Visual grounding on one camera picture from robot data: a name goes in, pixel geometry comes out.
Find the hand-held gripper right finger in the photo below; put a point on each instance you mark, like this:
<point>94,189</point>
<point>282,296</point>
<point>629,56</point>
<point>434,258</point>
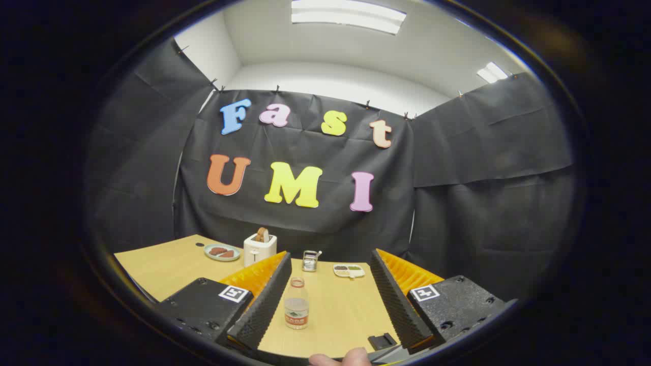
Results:
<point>394,300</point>

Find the bread slice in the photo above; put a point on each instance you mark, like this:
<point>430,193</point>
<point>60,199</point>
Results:
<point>262,235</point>

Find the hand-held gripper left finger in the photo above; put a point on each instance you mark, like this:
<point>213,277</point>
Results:
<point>262,305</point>

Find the white toaster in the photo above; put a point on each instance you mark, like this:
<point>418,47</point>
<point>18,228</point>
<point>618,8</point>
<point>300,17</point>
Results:
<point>259,251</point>

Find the small ceiling light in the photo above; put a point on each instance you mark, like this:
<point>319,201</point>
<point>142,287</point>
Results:
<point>492,72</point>

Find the clear plastic juice bottle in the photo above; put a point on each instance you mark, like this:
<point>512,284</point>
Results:
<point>296,310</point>

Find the brown meat pieces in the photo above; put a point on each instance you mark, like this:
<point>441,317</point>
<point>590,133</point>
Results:
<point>220,251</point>

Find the long ceiling light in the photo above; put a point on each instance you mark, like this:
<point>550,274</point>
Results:
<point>351,15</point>

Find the white divided dish with beans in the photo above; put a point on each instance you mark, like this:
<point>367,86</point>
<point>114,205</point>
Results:
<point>349,270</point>

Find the pale green plate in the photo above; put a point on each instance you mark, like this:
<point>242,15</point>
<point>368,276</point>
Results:
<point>211,255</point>

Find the wooden table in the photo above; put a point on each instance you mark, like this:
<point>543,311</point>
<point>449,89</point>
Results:
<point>341,310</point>

